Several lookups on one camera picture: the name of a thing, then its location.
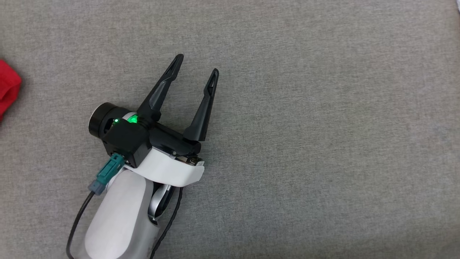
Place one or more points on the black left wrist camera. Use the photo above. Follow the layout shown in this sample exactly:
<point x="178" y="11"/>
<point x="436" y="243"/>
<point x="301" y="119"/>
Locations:
<point x="122" y="140"/>

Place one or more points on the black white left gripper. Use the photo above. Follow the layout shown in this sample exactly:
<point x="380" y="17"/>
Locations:
<point x="169" y="165"/>

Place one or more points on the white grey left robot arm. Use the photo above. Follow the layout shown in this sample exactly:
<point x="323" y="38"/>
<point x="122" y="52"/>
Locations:
<point x="118" y="219"/>

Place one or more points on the red Bulls 23 jersey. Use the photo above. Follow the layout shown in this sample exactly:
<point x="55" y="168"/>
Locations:
<point x="8" y="86"/>

